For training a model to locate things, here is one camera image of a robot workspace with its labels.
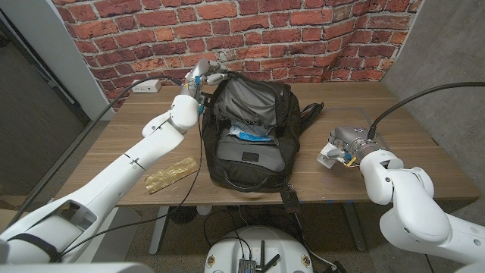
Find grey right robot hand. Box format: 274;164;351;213
320;125;383;170

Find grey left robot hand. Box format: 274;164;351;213
183;58;230;99

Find small white box package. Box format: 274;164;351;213
316;143;342;171

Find black backpack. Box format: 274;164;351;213
200;71;325;193

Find black hanging backpack tag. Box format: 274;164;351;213
280;180;301;214

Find white power strip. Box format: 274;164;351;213
130;79;162;94

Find brick print backdrop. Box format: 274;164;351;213
52;0;424;111

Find blue white plastic pouch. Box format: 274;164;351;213
227;120;274;143

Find dark table leg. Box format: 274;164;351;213
340;202;368;252

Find gold foil packet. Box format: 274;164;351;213
144;155;201;196

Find black round floor object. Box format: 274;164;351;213
168;206;199;225

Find white table leg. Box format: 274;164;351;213
149;206;171;256

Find small computer with antennas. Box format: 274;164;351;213
237;240;281;273

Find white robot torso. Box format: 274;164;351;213
203;225;314;273

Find white robot head rim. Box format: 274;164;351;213
0;262;155;273

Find thick grey left arm cable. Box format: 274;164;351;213
0;74;185;228

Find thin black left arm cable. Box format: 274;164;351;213
58;111;204;261

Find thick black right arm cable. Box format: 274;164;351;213
367;81;485;140

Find black floor cables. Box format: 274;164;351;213
202;206;304;251

